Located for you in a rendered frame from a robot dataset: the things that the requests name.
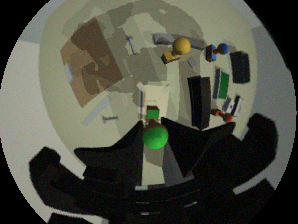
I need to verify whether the brown clipboard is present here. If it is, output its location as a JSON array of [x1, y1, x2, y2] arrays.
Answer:
[[60, 16, 124, 108]]

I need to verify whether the yellow rubber stamp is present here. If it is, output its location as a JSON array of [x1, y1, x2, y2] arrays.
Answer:
[[161, 37, 190, 64]]

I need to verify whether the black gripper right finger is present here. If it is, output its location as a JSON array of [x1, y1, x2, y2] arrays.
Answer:
[[161, 117, 237, 179]]

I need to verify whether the cream inspection card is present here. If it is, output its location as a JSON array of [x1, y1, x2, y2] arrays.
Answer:
[[136, 83, 172, 125]]

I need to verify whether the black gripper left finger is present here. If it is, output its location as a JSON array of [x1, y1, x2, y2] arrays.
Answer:
[[73, 120, 144, 186]]

